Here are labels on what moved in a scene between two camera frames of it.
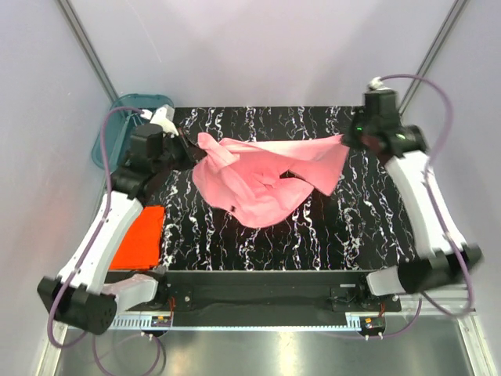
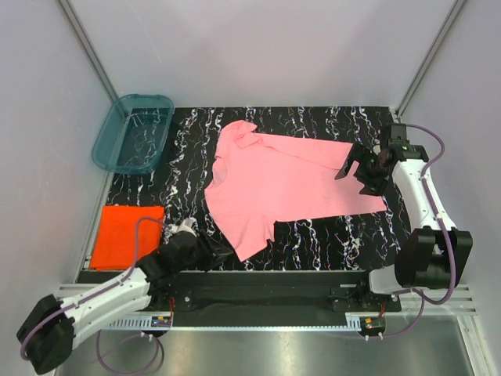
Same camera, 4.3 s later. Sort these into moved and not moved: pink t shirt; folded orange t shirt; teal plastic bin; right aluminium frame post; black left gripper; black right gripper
Moved: pink t shirt; black right gripper; black left gripper
Not moved: right aluminium frame post; teal plastic bin; folded orange t shirt
